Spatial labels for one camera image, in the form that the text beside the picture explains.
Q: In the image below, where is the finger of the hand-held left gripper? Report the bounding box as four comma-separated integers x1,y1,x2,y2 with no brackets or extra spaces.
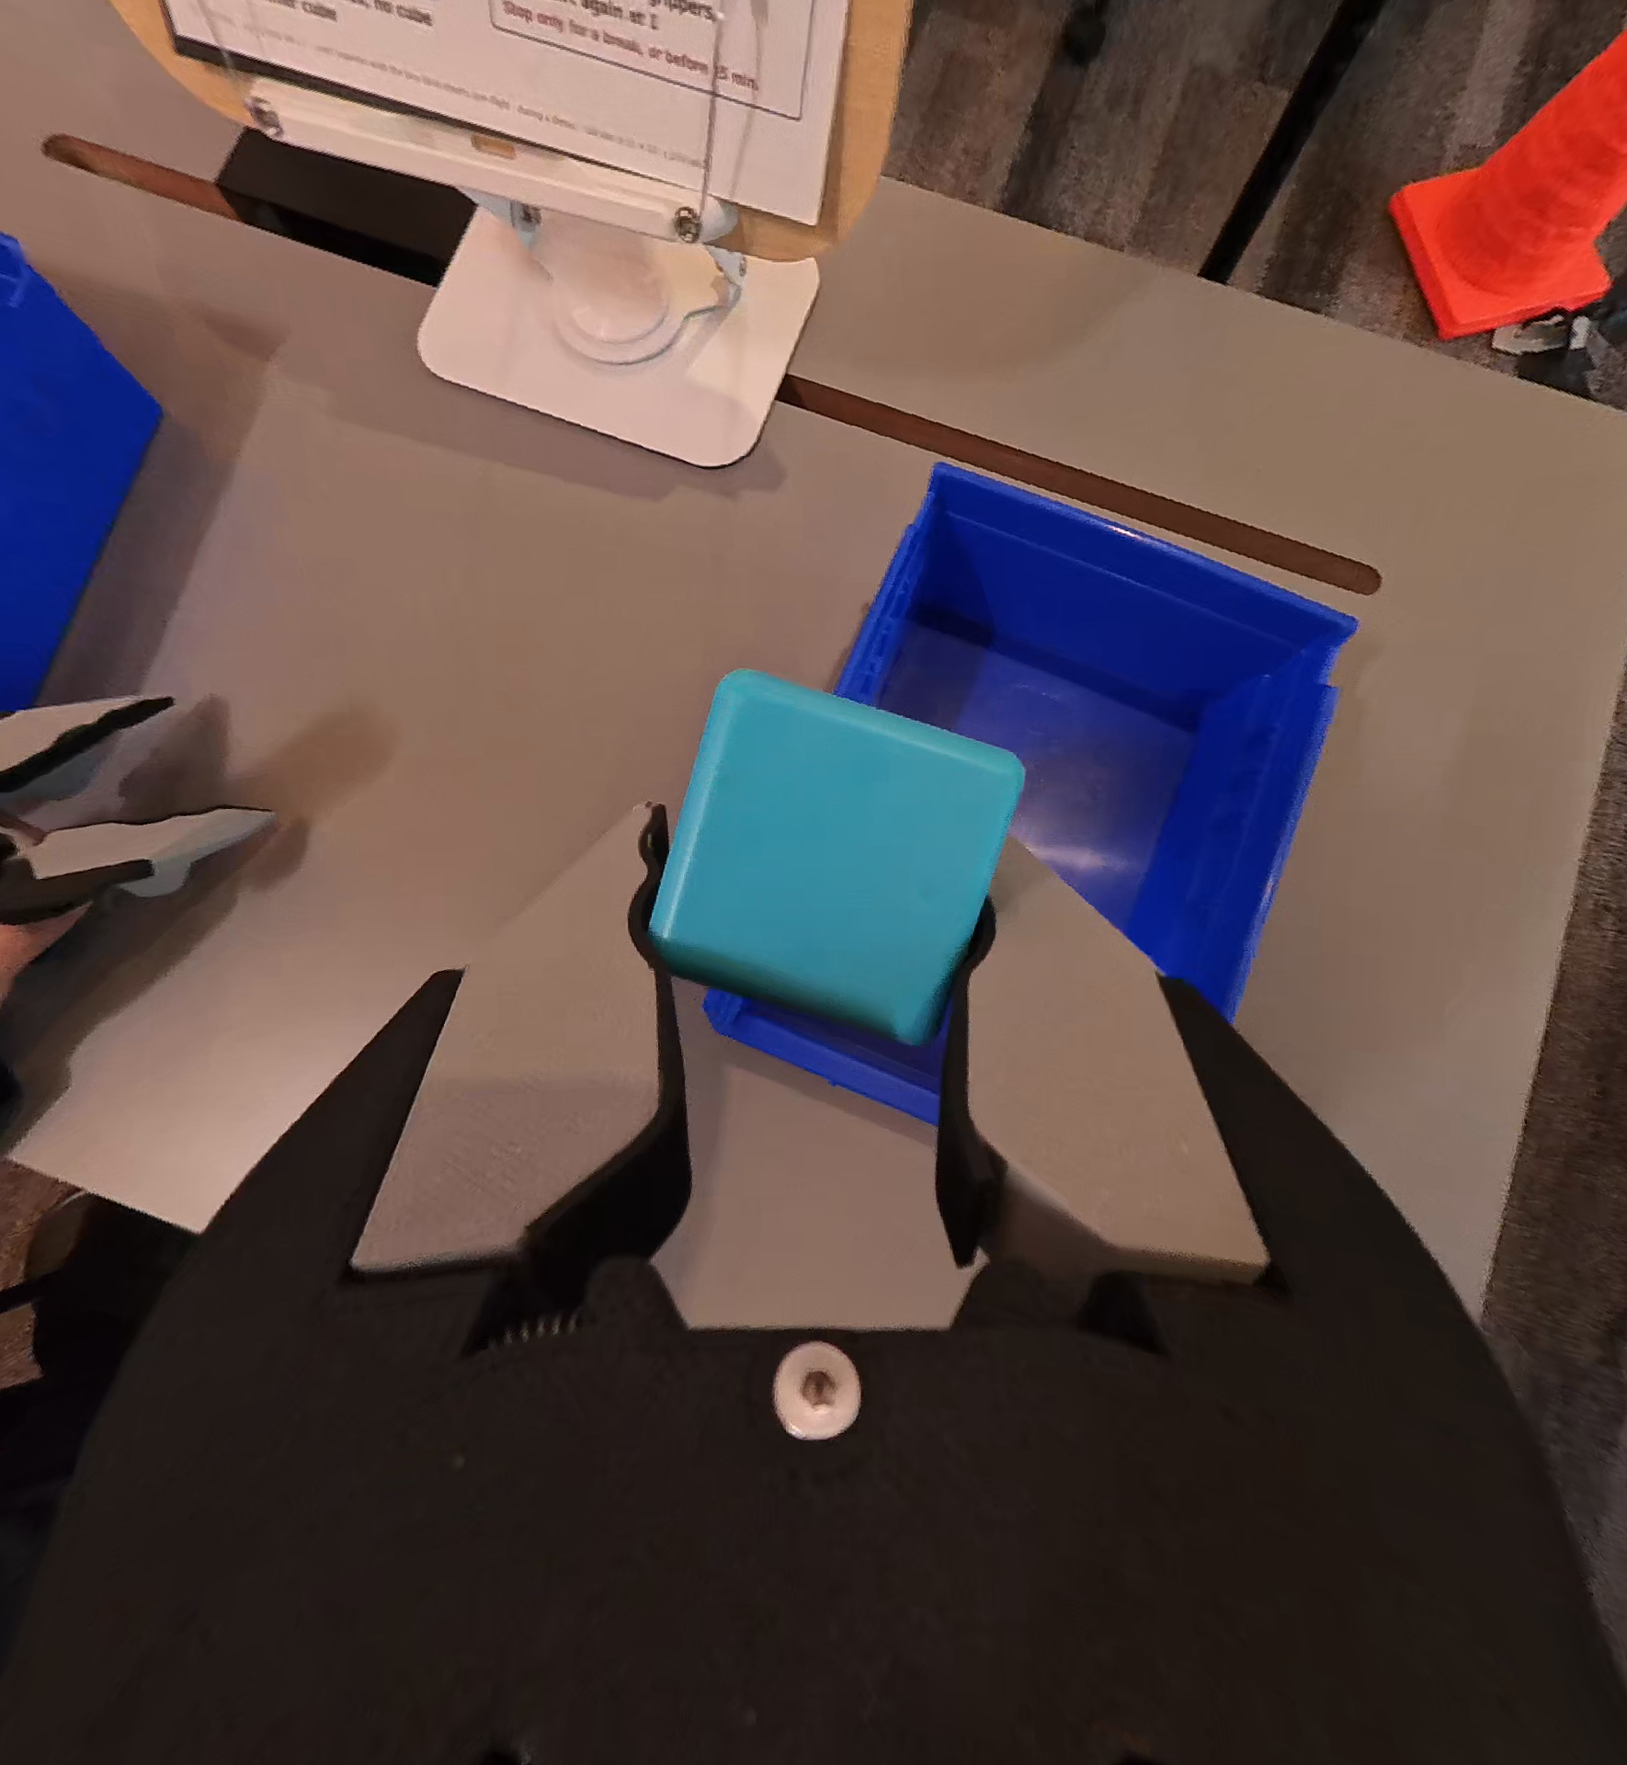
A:
13,809,278,901
0,696,179,794

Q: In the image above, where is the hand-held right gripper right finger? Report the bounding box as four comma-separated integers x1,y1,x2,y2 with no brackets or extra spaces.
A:
933,829,1269,1291

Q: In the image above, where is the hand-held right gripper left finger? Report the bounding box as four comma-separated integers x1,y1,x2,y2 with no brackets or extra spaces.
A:
346,806,694,1271

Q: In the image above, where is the wide blue plastic bin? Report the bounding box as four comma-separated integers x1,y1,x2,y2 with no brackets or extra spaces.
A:
0,211,163,726

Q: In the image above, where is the blue magnetic cube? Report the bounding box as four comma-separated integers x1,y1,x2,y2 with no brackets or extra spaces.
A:
647,667,1029,1048

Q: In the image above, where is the small blue plastic bin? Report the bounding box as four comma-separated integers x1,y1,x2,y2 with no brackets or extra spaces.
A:
705,460,1359,1126

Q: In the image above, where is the white metal document stand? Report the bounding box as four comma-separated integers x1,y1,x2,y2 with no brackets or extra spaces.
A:
240,81,823,468

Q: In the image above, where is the printed instruction sheet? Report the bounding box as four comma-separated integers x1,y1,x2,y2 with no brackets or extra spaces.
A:
158,0,854,229

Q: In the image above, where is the orange traffic cone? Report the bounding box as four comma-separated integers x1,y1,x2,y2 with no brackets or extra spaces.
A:
1392,0,1627,343

